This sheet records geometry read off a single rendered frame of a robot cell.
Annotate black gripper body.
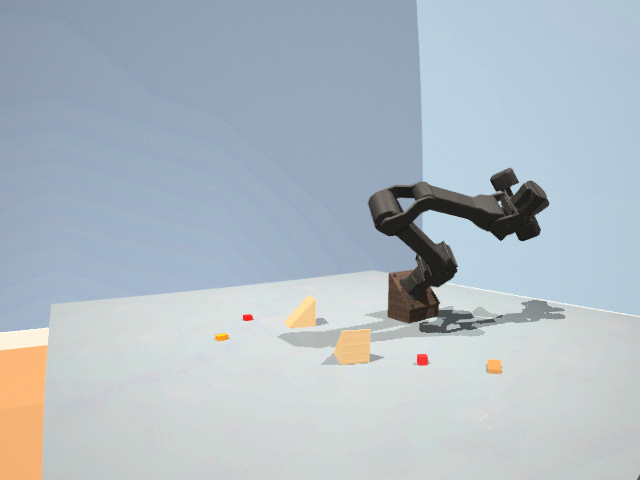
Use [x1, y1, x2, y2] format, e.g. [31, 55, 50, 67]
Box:
[490, 167, 541, 241]

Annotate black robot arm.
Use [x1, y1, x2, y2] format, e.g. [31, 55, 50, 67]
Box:
[368, 180, 550, 299]

